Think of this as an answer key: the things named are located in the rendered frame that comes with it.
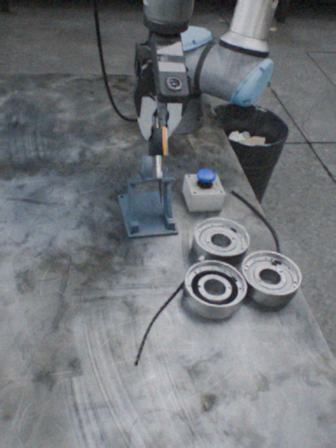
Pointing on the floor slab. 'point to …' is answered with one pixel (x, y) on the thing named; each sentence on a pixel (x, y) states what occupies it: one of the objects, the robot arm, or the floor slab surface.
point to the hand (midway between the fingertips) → (157, 135)
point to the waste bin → (242, 121)
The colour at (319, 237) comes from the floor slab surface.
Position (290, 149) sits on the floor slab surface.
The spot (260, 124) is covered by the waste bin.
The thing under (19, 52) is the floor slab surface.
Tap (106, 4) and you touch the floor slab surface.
